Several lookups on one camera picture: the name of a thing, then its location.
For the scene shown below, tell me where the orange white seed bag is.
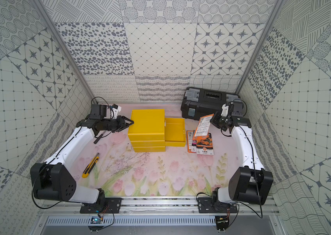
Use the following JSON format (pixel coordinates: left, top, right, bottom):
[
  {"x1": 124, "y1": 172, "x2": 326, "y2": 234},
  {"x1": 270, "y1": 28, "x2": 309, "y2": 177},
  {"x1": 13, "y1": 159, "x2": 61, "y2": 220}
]
[{"x1": 193, "y1": 114, "x2": 214, "y2": 138}]

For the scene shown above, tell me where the yellow drawer cabinet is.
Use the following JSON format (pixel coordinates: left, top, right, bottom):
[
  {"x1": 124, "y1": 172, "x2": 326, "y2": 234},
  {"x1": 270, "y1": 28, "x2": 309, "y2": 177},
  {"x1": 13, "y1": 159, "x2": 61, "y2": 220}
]
[{"x1": 128, "y1": 109, "x2": 166, "y2": 153}]

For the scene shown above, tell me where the yellow drawer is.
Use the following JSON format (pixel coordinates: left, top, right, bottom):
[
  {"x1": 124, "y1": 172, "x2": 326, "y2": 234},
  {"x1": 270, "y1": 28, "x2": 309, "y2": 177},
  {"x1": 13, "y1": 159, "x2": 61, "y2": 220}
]
[{"x1": 165, "y1": 117, "x2": 186, "y2": 147}]

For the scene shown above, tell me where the pink flower seed bag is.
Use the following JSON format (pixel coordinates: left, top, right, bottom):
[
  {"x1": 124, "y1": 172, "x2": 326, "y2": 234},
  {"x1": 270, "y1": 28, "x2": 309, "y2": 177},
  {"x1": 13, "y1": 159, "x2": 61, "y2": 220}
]
[{"x1": 191, "y1": 131, "x2": 197, "y2": 153}]

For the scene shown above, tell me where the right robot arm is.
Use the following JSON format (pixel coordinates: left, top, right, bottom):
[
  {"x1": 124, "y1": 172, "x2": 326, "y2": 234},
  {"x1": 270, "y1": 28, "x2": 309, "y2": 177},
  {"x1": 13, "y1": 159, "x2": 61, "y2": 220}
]
[{"x1": 210, "y1": 112, "x2": 274, "y2": 206}]

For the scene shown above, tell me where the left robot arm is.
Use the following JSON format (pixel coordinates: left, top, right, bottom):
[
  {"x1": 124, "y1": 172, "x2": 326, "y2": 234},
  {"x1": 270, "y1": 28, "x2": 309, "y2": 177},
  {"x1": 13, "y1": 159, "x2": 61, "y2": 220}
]
[{"x1": 30, "y1": 116, "x2": 134, "y2": 205}]

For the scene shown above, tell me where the black toolbox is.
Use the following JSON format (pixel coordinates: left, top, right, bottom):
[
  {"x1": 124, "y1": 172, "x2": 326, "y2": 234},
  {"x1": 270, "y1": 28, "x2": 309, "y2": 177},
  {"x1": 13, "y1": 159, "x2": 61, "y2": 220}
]
[{"x1": 181, "y1": 87, "x2": 246, "y2": 120}]

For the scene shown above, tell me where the floral table mat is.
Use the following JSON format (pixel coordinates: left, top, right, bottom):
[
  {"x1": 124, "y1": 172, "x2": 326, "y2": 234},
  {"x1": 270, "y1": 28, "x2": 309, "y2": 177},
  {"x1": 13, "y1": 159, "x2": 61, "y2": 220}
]
[{"x1": 76, "y1": 103, "x2": 257, "y2": 197}]

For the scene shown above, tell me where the yellow utility knife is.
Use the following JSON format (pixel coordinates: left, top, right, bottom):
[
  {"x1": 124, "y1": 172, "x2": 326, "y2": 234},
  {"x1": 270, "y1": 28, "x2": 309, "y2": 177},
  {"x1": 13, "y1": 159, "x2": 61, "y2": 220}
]
[{"x1": 82, "y1": 153, "x2": 100, "y2": 178}]

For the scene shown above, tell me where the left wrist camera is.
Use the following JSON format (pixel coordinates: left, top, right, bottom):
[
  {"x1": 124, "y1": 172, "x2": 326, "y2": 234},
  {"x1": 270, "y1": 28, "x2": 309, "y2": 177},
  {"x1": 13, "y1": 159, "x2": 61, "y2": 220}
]
[{"x1": 89, "y1": 104, "x2": 121, "y2": 119}]

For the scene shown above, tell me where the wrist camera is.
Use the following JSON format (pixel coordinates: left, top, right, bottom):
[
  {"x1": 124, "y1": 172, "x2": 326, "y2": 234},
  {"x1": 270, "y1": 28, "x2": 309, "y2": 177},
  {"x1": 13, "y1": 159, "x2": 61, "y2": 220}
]
[
  {"x1": 221, "y1": 100, "x2": 247, "y2": 118},
  {"x1": 89, "y1": 104, "x2": 121, "y2": 119}
]

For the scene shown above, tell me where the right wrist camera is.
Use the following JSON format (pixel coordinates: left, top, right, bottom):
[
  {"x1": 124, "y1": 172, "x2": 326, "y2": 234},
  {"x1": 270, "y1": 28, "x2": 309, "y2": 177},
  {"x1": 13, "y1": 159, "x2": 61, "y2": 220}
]
[{"x1": 221, "y1": 100, "x2": 247, "y2": 118}]

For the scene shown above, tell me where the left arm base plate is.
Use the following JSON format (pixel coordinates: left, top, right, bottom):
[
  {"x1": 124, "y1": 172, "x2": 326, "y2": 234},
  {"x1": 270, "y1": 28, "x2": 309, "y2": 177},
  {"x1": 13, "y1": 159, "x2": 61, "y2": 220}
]
[{"x1": 79, "y1": 197, "x2": 122, "y2": 214}]

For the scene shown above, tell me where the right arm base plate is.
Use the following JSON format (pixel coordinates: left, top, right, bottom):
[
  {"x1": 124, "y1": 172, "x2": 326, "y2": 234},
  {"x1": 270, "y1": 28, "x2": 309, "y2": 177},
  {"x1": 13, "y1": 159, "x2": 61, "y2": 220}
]
[{"x1": 196, "y1": 196, "x2": 238, "y2": 213}]

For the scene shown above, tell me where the aluminium mounting rail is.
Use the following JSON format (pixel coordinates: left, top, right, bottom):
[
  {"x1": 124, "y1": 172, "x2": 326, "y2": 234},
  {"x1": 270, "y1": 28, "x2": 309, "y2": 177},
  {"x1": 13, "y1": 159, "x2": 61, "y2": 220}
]
[{"x1": 40, "y1": 195, "x2": 280, "y2": 216}]

